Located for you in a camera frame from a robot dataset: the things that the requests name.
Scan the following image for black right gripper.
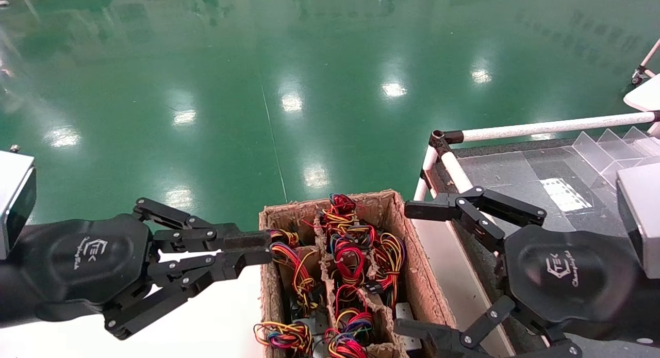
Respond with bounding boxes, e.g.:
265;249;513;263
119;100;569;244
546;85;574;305
394;187;660;358

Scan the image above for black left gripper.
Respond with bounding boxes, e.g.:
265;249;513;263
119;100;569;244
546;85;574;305
0;215;273;341

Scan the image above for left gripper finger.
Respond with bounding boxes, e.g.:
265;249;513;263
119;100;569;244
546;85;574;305
132;197;273;253

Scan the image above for power supply with coloured wires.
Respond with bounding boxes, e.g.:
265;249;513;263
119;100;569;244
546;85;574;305
302;193;380;240
253;321;314;356
333;286;374;343
364;230;422;352
325;333;369;358
330;235;376;286

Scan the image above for black rack shelf board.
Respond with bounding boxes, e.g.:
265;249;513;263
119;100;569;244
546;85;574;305
427;162;516;351

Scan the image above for worn brown cardboard box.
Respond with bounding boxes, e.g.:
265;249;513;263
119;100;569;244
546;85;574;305
258;189;458;358

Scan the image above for clear acrylic divider tray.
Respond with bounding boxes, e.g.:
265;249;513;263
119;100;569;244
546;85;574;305
456;126;660;235

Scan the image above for white side table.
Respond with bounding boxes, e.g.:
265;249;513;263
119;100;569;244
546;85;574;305
623;74;660;113

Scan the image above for coloured wire bundles in box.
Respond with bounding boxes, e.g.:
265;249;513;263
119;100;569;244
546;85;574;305
266;229;324;317

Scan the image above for white pipe rack frame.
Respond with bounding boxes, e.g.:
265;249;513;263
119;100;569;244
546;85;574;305
411;110;660;255

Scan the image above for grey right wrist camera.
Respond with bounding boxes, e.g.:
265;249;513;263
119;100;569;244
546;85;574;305
616;162;660;280

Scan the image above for white pipe trolley frame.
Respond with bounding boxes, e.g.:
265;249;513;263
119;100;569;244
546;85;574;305
631;38;660;86

